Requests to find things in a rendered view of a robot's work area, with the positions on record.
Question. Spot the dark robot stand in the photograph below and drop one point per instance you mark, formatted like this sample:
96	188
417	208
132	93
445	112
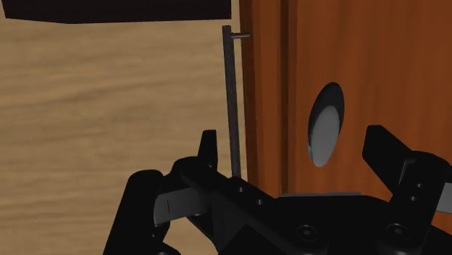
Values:
113	10

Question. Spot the reddish brown wooden cabinet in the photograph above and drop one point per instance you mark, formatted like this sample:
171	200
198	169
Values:
388	53

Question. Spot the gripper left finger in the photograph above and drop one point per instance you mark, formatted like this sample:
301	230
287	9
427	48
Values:
197	208

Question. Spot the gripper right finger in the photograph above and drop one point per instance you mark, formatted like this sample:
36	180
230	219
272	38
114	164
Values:
420	197

